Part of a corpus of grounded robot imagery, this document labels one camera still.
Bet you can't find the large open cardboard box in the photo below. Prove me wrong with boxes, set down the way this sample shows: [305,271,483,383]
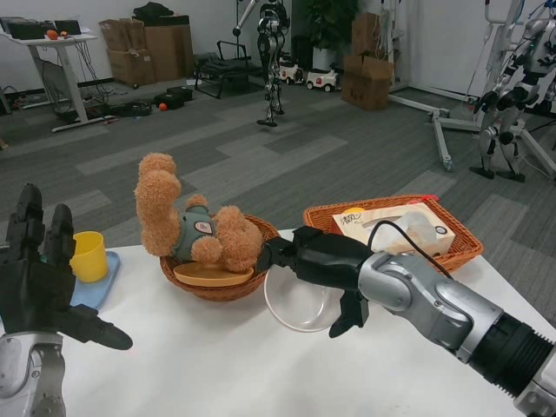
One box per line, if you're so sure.
[341,54,395,111]

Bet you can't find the light blue plastic tray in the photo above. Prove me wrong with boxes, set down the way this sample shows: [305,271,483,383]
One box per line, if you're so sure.
[69,250,122,310]

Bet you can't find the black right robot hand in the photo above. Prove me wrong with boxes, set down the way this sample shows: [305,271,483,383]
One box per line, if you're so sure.
[255,225,374,339]

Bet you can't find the tissue box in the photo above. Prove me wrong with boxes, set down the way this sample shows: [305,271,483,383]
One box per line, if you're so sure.
[332,202,456,257]

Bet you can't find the stack of cardboard boxes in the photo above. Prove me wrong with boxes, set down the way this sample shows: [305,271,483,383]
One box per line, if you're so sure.
[98,15,195,87]

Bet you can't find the black equipment case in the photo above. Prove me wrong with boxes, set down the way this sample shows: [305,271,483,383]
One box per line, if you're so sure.
[154,86,195,109]

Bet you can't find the orange plastic plate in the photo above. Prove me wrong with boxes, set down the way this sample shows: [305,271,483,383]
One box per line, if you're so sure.
[172,263,255,287]

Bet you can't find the white toy car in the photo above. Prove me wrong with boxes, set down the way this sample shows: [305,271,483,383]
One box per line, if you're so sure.
[279,60,308,86]
[306,63,342,93]

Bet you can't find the round wicker basket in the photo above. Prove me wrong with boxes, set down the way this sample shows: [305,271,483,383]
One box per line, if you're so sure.
[159,213,281,302]

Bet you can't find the white gantry stand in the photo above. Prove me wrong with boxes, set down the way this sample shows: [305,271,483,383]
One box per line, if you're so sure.
[388,0,556,179]

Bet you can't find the silver humanoid robot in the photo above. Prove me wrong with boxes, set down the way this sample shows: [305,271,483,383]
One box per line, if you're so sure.
[468,6,556,182]

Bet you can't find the black folding frame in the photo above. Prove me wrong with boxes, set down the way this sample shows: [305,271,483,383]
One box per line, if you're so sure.
[194,39,261,100]

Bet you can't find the potted green plant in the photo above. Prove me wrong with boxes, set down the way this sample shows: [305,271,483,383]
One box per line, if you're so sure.
[303,0,361,73]

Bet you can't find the brown teddy bear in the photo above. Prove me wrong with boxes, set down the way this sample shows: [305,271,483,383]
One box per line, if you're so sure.
[135,151,264,274]

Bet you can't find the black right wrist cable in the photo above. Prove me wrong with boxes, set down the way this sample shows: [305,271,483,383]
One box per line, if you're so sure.
[368,220,455,279]

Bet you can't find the yellow plastic cup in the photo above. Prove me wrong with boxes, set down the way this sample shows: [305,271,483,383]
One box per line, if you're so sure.
[69,231,109,284]

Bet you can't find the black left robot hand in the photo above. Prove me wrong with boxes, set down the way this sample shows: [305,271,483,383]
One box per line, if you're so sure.
[0,182,134,351]

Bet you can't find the white plastic bowl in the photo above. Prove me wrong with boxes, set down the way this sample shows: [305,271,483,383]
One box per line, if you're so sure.
[263,264,344,334]

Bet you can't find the black humanoid robot legs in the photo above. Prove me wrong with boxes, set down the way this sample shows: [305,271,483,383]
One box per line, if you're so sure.
[232,0,292,128]

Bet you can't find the rectangular wicker basket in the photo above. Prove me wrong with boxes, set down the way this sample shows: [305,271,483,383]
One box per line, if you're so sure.
[302,195,486,275]

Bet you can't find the white standing desk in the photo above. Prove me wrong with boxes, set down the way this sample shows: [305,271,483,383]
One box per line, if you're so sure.
[0,30,114,134]

